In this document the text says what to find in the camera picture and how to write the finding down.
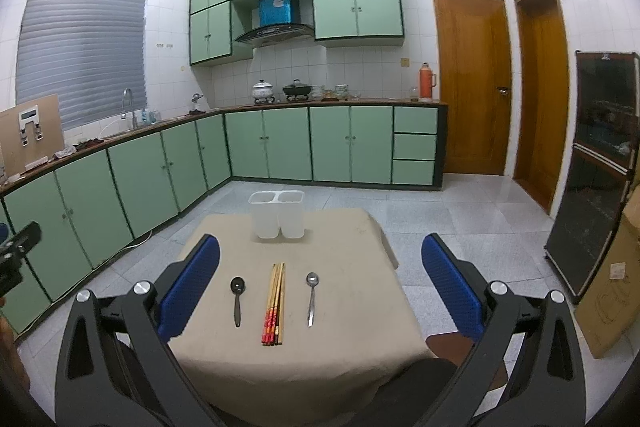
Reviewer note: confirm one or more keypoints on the plain wooden chopstick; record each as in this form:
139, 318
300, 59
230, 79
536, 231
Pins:
279, 329

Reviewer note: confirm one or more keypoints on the black range hood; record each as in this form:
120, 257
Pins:
275, 33

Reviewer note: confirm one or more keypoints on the chrome kitchen faucet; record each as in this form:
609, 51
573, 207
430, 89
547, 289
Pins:
128, 110

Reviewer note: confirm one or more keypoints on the blue box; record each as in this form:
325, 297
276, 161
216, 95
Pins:
277, 12

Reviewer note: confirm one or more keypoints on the left wooden door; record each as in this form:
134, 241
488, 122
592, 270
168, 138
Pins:
475, 75

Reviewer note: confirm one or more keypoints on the brown board with scale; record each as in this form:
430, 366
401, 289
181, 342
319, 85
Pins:
29, 132

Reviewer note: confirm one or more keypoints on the black wok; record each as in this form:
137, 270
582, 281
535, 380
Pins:
297, 91

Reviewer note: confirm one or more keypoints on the brown wooden stool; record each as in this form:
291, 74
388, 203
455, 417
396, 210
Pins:
455, 347

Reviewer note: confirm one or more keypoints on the black spoon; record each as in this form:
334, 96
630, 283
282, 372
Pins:
237, 286

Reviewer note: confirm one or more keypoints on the beige tablecloth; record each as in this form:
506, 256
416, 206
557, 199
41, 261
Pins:
364, 331

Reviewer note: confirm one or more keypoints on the silver metal spoon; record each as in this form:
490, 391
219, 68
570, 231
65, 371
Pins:
312, 280

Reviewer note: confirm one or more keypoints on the wooden door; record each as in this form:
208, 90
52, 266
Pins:
475, 75
544, 99

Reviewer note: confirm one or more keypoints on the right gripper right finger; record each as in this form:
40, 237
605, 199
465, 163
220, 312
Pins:
547, 386

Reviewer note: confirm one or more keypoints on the red patterned chopstick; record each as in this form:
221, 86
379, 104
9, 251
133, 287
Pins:
271, 316

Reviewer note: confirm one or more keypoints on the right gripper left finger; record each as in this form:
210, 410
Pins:
115, 366

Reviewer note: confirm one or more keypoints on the cardboard box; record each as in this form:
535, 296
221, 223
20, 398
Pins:
611, 304

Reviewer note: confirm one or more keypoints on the red handled chopstick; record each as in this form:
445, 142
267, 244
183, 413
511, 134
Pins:
269, 305

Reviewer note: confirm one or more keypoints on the orange red chopstick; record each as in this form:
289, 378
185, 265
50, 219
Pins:
276, 308

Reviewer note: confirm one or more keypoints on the white utensil holder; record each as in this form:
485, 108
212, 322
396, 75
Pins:
276, 213

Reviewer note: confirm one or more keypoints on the green lower cabinets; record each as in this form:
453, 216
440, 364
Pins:
93, 204

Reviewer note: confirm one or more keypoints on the right wooden door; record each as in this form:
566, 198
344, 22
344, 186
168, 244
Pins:
544, 99

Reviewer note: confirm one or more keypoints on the black glass cabinet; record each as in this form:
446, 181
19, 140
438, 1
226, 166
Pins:
605, 152

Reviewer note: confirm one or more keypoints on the orange thermos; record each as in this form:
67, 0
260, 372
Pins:
427, 82

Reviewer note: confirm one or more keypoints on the grey window blind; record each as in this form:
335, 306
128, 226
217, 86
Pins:
84, 51

